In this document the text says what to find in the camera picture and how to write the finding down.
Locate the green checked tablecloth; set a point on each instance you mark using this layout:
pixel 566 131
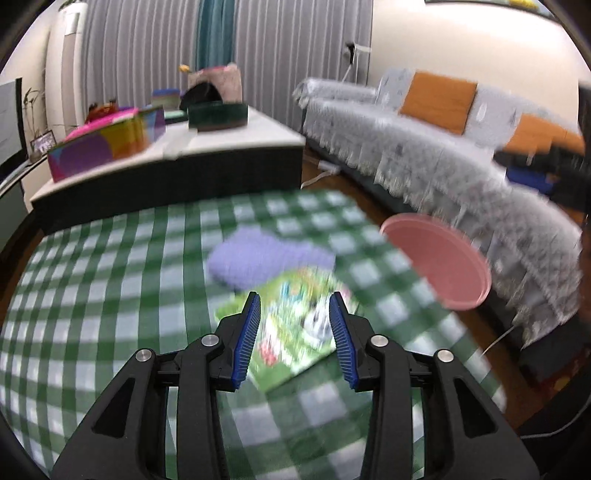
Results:
pixel 115 286

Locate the white power strip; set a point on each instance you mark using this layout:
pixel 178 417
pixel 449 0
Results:
pixel 328 165

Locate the thin bamboo plant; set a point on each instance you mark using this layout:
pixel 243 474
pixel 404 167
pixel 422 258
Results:
pixel 32 106

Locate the purple fuzzy cloth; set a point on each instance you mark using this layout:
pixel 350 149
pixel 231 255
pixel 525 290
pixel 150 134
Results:
pixel 263 258

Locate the orange cushion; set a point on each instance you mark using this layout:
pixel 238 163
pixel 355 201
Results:
pixel 438 99

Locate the colourful rectangular box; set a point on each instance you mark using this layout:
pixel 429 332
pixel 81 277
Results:
pixel 106 143

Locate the grey quilted sofa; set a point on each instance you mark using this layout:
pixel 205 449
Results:
pixel 415 152

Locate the stack of pastel bowls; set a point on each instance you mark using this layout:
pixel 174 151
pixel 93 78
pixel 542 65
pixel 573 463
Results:
pixel 165 96

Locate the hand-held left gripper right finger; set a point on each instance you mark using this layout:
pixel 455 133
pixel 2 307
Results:
pixel 344 341

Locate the black television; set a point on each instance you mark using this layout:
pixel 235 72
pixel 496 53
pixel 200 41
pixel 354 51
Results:
pixel 9 124

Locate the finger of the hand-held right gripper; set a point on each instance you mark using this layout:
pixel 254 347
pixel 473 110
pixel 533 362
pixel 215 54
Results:
pixel 526 177

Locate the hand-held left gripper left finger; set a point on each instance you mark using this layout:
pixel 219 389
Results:
pixel 247 341

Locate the grey curtain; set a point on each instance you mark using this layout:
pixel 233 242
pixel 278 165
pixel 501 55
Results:
pixel 138 46
pixel 300 41

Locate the small photo frame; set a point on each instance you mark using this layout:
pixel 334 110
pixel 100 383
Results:
pixel 41 143

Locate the teal curtain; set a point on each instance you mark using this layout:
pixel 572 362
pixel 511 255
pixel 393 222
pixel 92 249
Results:
pixel 214 32

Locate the dark green round tin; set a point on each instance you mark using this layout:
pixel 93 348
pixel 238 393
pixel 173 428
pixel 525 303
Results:
pixel 217 115

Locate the white standing air conditioner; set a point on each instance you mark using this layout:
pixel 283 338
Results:
pixel 64 69

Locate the pink plastic basin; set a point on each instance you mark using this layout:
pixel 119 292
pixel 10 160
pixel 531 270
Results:
pixel 443 263

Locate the green picture book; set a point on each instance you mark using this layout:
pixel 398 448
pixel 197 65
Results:
pixel 295 318

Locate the white low table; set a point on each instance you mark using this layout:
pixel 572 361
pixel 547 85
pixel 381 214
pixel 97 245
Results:
pixel 221 143

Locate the black curved object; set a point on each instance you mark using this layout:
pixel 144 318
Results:
pixel 198 94

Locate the mint green rolled item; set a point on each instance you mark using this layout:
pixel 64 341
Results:
pixel 174 116

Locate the red toy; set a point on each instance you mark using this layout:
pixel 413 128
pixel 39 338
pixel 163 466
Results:
pixel 104 110

